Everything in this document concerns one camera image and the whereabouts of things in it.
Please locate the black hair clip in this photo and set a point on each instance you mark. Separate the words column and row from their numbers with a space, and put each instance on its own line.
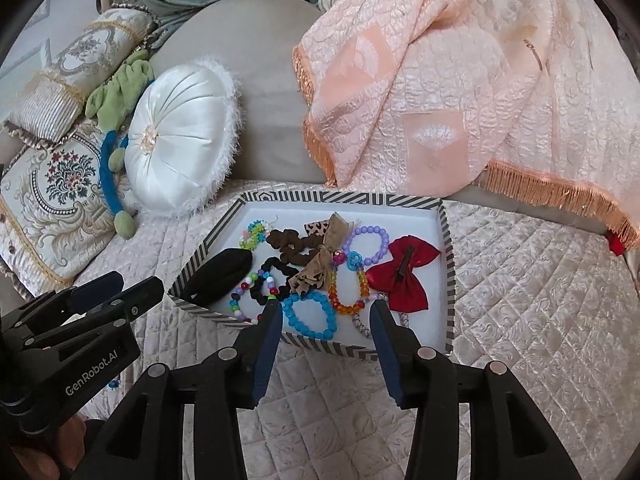
column 217, row 277

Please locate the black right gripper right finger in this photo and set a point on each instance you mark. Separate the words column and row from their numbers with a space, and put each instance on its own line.
column 397, row 348

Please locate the green blue plush toy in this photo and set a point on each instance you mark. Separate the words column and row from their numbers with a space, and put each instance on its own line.
column 111, row 104

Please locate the red satin bow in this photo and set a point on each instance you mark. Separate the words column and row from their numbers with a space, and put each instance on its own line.
column 395, row 278

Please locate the brown scrunchie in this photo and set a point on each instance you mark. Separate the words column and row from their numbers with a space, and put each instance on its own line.
column 294, row 250

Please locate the round white satin pillow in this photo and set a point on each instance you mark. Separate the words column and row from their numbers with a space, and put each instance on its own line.
column 183, row 138

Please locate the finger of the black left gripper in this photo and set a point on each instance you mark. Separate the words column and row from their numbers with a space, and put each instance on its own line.
column 123, row 306
column 92, row 294

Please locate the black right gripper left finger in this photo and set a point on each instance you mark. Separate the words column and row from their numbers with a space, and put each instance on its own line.
column 257, row 347

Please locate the leopard print tan bow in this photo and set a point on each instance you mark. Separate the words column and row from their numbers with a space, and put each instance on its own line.
column 315, row 273

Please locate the peach fringed blanket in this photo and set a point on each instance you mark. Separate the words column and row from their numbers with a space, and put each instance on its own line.
column 534, row 100

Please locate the cream bolster pillow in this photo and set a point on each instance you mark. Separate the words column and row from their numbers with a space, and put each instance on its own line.
column 52, row 101

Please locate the person's left hand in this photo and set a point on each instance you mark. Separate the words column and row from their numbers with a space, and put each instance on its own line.
column 63, row 452

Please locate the embroidered square cream pillow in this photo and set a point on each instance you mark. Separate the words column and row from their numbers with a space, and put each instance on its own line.
column 54, row 219

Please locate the black white striped tray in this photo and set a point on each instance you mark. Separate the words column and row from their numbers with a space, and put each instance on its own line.
column 400, row 215

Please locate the red object under blanket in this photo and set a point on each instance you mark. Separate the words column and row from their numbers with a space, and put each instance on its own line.
column 616, row 246

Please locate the grey upholstered headboard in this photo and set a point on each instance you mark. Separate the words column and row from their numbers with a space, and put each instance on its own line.
column 254, row 40

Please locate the black scrunchie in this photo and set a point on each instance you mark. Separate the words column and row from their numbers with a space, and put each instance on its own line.
column 272, row 281

